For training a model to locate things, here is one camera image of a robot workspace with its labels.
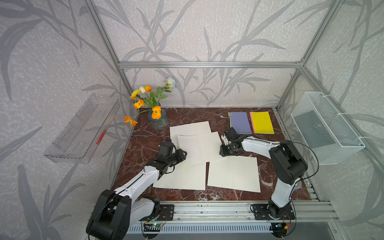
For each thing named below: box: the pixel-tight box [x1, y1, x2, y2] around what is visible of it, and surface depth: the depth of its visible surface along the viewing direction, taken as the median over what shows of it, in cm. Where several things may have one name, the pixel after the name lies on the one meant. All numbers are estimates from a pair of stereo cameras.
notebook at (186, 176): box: [152, 162, 206, 191], surface depth 85 cm
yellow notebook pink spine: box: [249, 111, 275, 135], surface depth 113 cm
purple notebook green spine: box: [228, 112, 252, 134], surface depth 113 cm
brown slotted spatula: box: [140, 183, 155, 198], surface depth 81 cm
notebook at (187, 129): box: [169, 121, 212, 149], surface depth 110 cm
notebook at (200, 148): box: [177, 131, 222, 164], surface depth 96 cm
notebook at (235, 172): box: [207, 156, 261, 193], surface depth 89 cm
